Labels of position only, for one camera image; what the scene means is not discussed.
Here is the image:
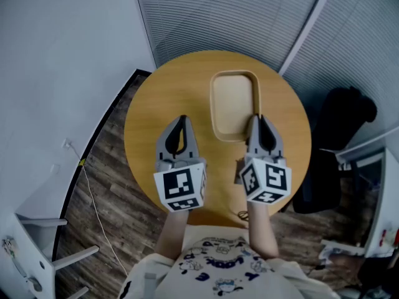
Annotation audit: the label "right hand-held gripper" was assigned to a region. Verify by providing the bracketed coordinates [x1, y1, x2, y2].
[235, 114, 293, 205]

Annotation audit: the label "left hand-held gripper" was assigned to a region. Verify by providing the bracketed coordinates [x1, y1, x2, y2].
[153, 115, 208, 213]

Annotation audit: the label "beige rectangular tray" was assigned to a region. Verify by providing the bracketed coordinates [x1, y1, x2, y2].
[209, 70, 262, 143]

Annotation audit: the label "person's left forearm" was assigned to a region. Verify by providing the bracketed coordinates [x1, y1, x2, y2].
[155, 209, 190, 259]

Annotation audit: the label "person's right forearm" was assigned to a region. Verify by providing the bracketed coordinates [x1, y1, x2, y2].
[246, 201, 280, 259]

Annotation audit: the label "round wooden table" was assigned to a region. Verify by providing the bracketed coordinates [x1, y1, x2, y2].
[123, 50, 313, 227]

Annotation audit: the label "black office chair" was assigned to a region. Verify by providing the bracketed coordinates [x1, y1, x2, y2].
[292, 86, 378, 214]

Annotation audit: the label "black baseboard strip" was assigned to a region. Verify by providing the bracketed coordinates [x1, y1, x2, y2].
[51, 69, 153, 263]

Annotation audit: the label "cream printed t-shirt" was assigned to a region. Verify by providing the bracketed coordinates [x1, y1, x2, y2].
[119, 225, 339, 299]

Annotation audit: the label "white desk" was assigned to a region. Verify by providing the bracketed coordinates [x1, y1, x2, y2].
[320, 135, 399, 259]

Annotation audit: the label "low white shelf rack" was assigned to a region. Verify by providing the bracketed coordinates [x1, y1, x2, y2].
[318, 239, 367, 262]

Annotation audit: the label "grey window blinds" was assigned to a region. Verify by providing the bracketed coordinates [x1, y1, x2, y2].
[133, 0, 329, 72]
[279, 0, 399, 155]

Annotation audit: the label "black bag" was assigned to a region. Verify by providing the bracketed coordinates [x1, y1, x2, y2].
[357, 253, 399, 295]

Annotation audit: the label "white small side table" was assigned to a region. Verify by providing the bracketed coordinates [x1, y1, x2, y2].
[0, 211, 101, 299]

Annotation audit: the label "black coiled cable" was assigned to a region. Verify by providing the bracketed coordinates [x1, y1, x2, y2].
[229, 209, 251, 222]

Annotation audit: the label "thin white cable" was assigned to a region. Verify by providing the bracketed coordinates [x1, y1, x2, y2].
[69, 144, 129, 277]

